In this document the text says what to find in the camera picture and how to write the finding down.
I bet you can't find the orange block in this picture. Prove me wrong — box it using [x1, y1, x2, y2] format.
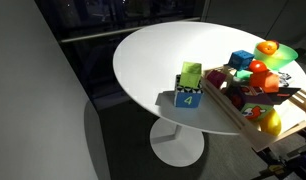
[248, 70, 281, 94]

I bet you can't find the blue number block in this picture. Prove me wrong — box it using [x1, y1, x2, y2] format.
[173, 74, 205, 109]

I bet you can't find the light green block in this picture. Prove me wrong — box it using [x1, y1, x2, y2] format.
[178, 61, 203, 89]

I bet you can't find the magenta block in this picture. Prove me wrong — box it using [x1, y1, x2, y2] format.
[206, 69, 228, 89]

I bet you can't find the wooden tray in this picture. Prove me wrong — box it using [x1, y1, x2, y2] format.
[200, 64, 306, 153]

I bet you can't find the teal green block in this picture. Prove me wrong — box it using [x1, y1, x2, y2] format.
[235, 69, 254, 81]

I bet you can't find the white zebra print block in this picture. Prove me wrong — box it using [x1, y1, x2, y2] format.
[277, 70, 294, 88]

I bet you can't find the purple multicolour soft cube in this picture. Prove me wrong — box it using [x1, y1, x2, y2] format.
[226, 84, 277, 122]

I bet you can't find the red toy tomato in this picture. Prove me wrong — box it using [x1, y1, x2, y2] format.
[248, 59, 269, 74]

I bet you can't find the orange toy fruit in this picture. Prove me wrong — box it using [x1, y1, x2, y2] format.
[256, 40, 279, 55]

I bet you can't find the yellow toy banana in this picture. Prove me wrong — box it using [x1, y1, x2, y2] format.
[257, 108, 283, 137]

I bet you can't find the translucent green bowl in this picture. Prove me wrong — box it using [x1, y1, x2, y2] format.
[253, 41, 299, 71]

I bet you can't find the dark equipment with yellow marks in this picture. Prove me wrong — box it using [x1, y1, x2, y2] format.
[259, 146, 306, 180]

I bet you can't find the white table pedestal base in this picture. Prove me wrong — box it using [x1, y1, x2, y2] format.
[149, 117, 206, 168]

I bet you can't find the metal window rail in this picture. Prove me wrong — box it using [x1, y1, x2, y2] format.
[59, 17, 201, 44]

